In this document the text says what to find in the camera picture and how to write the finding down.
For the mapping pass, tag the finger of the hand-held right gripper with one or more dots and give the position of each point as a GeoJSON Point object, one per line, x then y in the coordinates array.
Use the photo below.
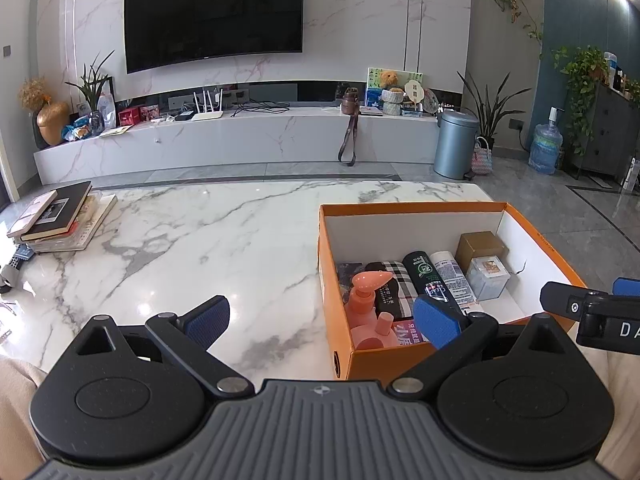
{"type": "Point", "coordinates": [562, 299]}
{"type": "Point", "coordinates": [629, 286]}

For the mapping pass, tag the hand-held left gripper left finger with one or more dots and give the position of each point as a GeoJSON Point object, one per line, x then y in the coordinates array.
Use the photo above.
{"type": "Point", "coordinates": [207, 319]}

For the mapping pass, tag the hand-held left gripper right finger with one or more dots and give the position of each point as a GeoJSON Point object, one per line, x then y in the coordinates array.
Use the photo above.
{"type": "Point", "coordinates": [437, 321]}

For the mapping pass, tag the pink printed packet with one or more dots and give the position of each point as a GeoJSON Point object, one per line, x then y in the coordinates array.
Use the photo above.
{"type": "Point", "coordinates": [406, 334]}

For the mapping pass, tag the white pill bottle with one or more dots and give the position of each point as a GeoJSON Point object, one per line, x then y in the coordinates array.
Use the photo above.
{"type": "Point", "coordinates": [452, 275]}

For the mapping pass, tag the plaid black case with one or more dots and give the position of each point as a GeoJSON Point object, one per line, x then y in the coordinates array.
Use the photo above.
{"type": "Point", "coordinates": [392, 285]}

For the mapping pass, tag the pink tube bottle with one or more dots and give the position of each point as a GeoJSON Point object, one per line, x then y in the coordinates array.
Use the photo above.
{"type": "Point", "coordinates": [377, 332]}

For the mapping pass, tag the clear plastic box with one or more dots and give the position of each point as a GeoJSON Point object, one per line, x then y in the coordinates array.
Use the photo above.
{"type": "Point", "coordinates": [489, 277]}

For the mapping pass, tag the pink pump bottle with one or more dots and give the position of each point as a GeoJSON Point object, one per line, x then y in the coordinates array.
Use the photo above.
{"type": "Point", "coordinates": [367, 295]}

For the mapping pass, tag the small brown cardboard box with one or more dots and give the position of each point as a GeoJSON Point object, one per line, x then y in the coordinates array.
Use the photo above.
{"type": "Point", "coordinates": [482, 250]}

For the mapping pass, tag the dark printed card box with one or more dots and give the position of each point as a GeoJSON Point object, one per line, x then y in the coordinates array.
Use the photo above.
{"type": "Point", "coordinates": [347, 272]}

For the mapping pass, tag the orange cardboard box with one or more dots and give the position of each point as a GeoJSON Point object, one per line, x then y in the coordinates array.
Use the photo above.
{"type": "Point", "coordinates": [340, 240]}

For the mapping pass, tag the stack of books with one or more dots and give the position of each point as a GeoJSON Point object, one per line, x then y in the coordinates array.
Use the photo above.
{"type": "Point", "coordinates": [97, 220]}

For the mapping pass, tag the blue water jug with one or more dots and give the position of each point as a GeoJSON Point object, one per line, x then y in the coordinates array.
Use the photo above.
{"type": "Point", "coordinates": [545, 150]}

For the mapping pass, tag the dark grey cabinet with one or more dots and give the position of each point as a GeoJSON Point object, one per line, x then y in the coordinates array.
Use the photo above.
{"type": "Point", "coordinates": [607, 135]}

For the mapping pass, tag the woven basket bag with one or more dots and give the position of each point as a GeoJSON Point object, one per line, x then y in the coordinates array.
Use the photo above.
{"type": "Point", "coordinates": [482, 157]}

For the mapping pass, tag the grey metal trash can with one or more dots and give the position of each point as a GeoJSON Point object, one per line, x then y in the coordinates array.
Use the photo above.
{"type": "Point", "coordinates": [455, 147]}

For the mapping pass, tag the white marble television console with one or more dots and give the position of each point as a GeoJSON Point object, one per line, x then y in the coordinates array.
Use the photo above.
{"type": "Point", "coordinates": [240, 145]}

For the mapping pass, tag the black hardcover book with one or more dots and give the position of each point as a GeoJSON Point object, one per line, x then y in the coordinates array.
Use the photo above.
{"type": "Point", "coordinates": [75, 200]}

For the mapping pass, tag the grey remote control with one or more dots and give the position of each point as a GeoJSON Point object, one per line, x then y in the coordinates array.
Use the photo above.
{"type": "Point", "coordinates": [21, 254]}

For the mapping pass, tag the snake plant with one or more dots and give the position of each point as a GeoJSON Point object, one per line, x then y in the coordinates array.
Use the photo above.
{"type": "Point", "coordinates": [492, 110]}

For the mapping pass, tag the dark grey gadget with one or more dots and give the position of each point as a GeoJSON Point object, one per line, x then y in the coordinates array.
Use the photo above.
{"type": "Point", "coordinates": [9, 277]}

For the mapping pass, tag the white router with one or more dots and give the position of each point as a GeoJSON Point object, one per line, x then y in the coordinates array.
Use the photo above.
{"type": "Point", "coordinates": [207, 114]}

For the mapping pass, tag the grey cover book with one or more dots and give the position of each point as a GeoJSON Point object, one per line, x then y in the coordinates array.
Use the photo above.
{"type": "Point", "coordinates": [27, 217]}

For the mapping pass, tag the bottles on cabinet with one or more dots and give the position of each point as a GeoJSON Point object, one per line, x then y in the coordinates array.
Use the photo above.
{"type": "Point", "coordinates": [620, 77]}

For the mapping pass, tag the yellow papers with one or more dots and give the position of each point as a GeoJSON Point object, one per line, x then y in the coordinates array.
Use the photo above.
{"type": "Point", "coordinates": [115, 131]}

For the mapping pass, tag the beige chair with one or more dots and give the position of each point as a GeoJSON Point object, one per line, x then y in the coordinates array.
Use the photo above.
{"type": "Point", "coordinates": [15, 410]}

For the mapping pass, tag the pink printed box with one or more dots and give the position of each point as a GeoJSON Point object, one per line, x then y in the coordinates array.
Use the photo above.
{"type": "Point", "coordinates": [150, 113]}

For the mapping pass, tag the red gift box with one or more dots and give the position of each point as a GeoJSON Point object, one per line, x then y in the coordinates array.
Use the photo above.
{"type": "Point", "coordinates": [129, 116]}

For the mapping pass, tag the decorative plate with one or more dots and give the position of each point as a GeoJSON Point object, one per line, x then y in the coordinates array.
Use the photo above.
{"type": "Point", "coordinates": [432, 101]}

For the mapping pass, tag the stone pots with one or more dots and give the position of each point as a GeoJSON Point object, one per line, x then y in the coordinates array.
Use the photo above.
{"type": "Point", "coordinates": [392, 102]}

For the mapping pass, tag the blue snack bags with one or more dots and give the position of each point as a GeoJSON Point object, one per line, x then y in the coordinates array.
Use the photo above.
{"type": "Point", "coordinates": [77, 130]}

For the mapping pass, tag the round paper fan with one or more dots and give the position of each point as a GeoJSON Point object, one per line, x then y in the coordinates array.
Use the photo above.
{"type": "Point", "coordinates": [414, 91]}

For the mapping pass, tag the green landscape painting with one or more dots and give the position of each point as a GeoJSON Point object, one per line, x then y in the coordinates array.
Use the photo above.
{"type": "Point", "coordinates": [412, 79]}

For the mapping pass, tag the brown teddy bear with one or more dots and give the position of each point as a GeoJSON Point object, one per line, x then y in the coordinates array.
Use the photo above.
{"type": "Point", "coordinates": [388, 80]}

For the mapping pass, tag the gold vase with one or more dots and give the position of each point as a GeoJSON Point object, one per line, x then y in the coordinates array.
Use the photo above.
{"type": "Point", "coordinates": [54, 124]}

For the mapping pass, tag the green potted plant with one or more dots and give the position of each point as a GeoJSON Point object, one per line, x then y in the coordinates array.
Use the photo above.
{"type": "Point", "coordinates": [92, 87]}

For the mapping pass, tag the dried flower bunch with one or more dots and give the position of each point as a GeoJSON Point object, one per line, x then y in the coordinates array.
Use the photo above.
{"type": "Point", "coordinates": [34, 92]}

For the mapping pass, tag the hanging vine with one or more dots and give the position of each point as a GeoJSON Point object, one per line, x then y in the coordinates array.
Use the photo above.
{"type": "Point", "coordinates": [515, 2]}

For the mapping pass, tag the black flat television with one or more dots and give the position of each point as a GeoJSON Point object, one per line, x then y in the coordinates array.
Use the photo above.
{"type": "Point", "coordinates": [215, 10]}

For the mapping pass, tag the wall socket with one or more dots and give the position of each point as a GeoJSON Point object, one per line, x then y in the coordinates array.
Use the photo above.
{"type": "Point", "coordinates": [517, 124]}

